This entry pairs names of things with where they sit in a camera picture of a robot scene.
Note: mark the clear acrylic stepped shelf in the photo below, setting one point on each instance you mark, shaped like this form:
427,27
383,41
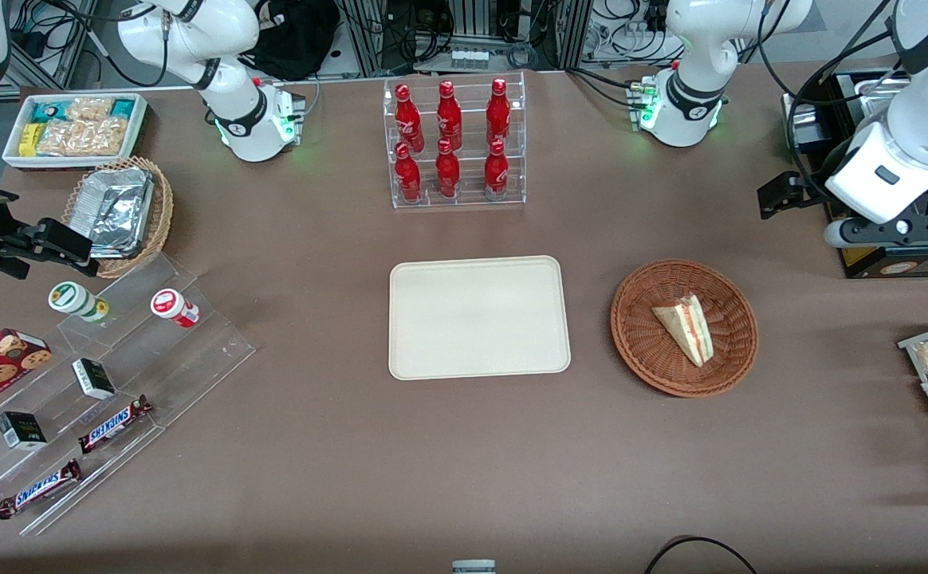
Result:
193,351

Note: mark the teal snack packet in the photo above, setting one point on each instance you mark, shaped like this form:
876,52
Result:
48,112
122,108

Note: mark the tan wicker basket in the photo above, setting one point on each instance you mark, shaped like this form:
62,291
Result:
163,207

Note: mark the black bag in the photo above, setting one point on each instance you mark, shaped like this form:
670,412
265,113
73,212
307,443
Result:
296,36

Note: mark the cream plastic serving tray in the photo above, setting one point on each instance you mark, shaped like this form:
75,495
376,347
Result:
480,319

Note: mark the triangular sandwich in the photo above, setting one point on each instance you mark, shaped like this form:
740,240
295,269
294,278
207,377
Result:
689,327

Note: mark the red lid white cup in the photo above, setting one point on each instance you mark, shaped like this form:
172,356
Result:
169,304

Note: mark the small dark green box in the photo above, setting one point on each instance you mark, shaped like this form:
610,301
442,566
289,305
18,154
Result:
93,379
21,430

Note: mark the brown Snickers bar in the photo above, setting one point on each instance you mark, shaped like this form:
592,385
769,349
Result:
40,489
113,424

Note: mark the clear rice cracker bag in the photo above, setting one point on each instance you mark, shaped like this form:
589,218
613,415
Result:
85,137
89,108

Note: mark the aluminium foil tray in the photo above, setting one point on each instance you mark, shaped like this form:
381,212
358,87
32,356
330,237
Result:
113,211

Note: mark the white power strip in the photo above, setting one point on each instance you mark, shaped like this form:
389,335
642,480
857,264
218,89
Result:
469,60

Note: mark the yellow snack packet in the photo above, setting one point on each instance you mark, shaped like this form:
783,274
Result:
29,139

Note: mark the green lid white cup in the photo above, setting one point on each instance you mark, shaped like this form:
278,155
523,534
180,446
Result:
69,297

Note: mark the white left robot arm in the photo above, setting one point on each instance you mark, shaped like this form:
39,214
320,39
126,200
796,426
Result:
695,48

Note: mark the white rectangular snack bin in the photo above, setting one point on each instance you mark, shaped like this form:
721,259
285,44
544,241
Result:
13,159

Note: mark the black food warmer case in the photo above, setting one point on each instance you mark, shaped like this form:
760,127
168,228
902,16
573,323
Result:
910,267

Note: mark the brown round wicker basket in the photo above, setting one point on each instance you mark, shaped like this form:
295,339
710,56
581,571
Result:
647,359

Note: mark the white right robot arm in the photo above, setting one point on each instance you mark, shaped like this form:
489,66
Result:
193,32

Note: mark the red cola bottle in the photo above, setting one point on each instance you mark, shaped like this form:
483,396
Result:
447,171
449,115
496,171
498,112
407,175
407,115

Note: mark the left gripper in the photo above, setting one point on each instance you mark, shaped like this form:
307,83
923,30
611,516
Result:
805,192

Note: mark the small grey device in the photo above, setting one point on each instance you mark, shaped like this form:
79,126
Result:
473,568

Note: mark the clear acrylic bottle rack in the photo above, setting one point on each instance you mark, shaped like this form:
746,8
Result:
472,199

